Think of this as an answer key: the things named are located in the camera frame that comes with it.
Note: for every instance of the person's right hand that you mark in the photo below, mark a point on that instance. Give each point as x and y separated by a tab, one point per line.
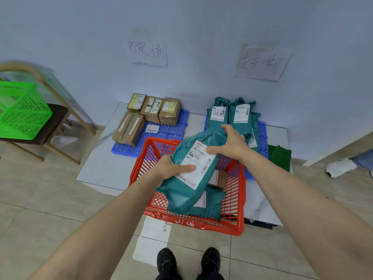
236	147

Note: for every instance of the person's left hand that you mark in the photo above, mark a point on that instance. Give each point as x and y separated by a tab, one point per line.
167	170

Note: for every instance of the blue plastic pallet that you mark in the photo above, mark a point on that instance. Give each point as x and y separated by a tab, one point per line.
172	134
262	137

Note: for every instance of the handwritten label teal mailer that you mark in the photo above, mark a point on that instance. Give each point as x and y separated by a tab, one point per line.
212	125

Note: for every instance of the long cardboard box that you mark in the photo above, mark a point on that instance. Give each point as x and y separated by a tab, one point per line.
217	180

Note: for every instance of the large taped cardboard box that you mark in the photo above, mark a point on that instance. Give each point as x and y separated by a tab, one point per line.
137	134

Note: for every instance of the small cardboard box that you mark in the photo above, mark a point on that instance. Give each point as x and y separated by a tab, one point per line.
170	119

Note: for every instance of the taped brown cardboard box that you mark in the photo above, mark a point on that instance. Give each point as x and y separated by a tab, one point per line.
151	118

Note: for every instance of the red plastic basket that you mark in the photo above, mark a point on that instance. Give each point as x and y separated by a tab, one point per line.
204	227

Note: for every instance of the yellow label cardboard box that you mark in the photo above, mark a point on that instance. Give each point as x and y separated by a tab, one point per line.
135	109

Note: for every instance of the person's right forearm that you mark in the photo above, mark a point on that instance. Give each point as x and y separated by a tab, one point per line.
306	218

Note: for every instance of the person's left forearm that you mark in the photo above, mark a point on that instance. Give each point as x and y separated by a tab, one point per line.
102	236

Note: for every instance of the person's black left shoe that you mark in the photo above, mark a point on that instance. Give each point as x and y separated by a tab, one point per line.
166	265

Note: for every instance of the person's black shoe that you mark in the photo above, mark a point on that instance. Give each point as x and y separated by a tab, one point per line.
166	265
210	263

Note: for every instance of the person's black right shoe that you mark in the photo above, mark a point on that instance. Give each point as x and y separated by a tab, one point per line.
210	263

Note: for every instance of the green plastic basket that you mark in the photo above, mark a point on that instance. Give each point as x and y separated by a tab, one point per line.
23	119

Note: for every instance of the white barcode sticker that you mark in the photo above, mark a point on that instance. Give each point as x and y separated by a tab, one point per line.
152	128

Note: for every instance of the green cloth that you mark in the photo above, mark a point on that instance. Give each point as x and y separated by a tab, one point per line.
281	158

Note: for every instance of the wooden chair dark seat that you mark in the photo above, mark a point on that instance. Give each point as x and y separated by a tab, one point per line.
55	122

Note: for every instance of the straight-edge paper wall sign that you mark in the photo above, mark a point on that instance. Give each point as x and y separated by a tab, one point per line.
262	74

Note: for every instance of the torn-edge paper wall sign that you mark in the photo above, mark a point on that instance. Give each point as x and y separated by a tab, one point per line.
148	59

